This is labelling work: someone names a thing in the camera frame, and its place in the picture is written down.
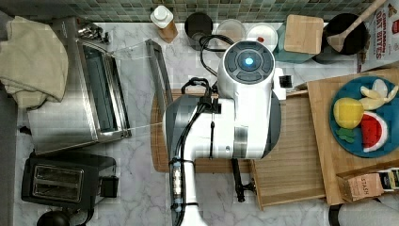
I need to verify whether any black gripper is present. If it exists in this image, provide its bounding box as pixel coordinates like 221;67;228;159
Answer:
231;158;257;202

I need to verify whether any wooden drawer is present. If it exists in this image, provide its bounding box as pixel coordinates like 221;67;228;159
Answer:
250;91;326;209

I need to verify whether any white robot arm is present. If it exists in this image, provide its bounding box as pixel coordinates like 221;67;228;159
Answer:
163;40;281;226

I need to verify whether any stash tea box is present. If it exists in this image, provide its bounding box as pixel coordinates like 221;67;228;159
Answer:
338;168;399;202

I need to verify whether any yellow plush lemon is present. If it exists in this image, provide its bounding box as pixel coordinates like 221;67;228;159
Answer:
333;98;364;129

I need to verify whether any plush watermelon slice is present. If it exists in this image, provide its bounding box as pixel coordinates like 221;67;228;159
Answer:
360;111;389;153

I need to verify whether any white lidded round container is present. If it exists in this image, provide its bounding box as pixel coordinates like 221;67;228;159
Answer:
247;23;279;52

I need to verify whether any plush peeled banana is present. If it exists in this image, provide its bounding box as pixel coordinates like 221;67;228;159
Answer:
359;79;398;110

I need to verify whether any teal canister with bamboo lid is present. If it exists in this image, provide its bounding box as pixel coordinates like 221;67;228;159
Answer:
274;14;324;63

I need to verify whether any blue round plate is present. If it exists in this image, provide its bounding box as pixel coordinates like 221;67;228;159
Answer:
329;76;398;158

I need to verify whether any clear jar of cereal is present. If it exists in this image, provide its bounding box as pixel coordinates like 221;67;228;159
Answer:
215;19;247;42

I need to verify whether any wooden spoon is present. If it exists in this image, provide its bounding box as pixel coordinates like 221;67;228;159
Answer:
327;0;387;52

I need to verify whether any stainless steel toaster oven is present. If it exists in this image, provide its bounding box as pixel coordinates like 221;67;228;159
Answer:
27;17;172;154

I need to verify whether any dark round cup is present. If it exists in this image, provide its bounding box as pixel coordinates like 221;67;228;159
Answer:
184;12;214;51

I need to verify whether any black round pot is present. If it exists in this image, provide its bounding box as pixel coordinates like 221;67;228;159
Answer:
312;13;369;64

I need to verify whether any bottle with white cap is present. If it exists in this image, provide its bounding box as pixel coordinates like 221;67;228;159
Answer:
151;6;178;43

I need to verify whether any cinnamon oat bites box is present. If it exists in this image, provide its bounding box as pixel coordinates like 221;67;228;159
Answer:
358;0;399;72

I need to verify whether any black two-slot toaster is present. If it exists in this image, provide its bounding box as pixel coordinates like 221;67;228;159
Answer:
21;152;119;210

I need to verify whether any black round object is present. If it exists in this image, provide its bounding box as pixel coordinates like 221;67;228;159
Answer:
37;211;71;226

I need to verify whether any beige folded towel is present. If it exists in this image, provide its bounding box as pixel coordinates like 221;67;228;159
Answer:
0;16;69;108

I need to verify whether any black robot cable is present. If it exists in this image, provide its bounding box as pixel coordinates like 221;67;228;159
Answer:
169;34;236;220

